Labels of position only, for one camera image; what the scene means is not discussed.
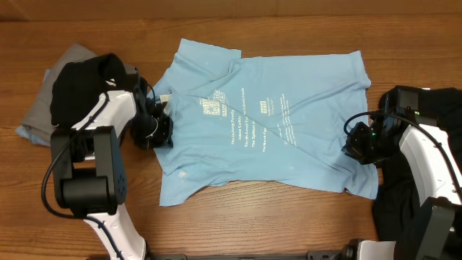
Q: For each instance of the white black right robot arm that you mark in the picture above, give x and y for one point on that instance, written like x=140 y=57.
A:
x=415 y=138

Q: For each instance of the grey folded garment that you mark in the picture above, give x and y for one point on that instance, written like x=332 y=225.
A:
x=113 y=106

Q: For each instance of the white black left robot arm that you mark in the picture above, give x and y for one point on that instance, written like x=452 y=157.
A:
x=87 y=167

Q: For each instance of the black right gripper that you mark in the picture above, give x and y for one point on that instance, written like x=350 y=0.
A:
x=353 y=147

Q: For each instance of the black folded garment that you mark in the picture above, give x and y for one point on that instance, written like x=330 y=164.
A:
x=78 y=86

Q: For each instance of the black crumpled garment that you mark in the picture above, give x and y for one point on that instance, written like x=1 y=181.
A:
x=397 y=201

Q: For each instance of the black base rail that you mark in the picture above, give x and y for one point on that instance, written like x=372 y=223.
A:
x=310 y=255

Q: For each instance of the light blue printed t-shirt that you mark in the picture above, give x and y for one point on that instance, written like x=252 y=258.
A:
x=275 y=118

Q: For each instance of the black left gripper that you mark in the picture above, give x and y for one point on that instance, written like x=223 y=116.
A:
x=164 y=139

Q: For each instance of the light blue folded garment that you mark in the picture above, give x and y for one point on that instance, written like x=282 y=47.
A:
x=36 y=124

